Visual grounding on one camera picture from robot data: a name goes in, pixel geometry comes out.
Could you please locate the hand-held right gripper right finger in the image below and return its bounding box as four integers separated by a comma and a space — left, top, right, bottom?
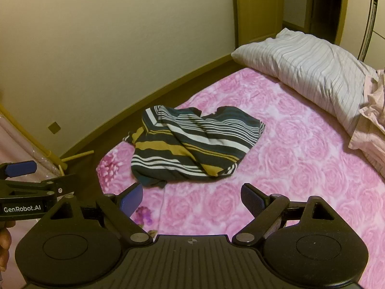
232, 183, 341, 246

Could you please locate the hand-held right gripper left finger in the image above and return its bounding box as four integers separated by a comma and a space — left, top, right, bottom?
45, 183, 154, 246

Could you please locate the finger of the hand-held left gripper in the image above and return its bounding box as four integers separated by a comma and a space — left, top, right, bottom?
0, 160, 38, 179
0, 173, 80, 200

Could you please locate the striped dark knit garment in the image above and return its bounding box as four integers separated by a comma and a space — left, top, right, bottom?
122, 105, 266, 189

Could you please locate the person's left hand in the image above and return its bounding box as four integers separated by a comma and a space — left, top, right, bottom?
0, 220, 13, 273

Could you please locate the wooden stick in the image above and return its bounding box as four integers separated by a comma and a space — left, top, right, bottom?
60, 150, 95, 163

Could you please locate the pink floral blanket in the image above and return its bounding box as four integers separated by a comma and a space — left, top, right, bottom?
96, 67, 385, 289

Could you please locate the pale pink crumpled quilt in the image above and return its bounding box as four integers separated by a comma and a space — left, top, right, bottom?
348, 69, 385, 179

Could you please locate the grey striped pillow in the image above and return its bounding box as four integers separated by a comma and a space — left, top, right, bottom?
231, 28, 379, 136

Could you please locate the wooden door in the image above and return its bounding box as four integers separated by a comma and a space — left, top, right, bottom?
231, 0, 285, 49

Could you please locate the black curved pole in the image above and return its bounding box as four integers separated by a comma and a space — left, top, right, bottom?
357, 0, 380, 62

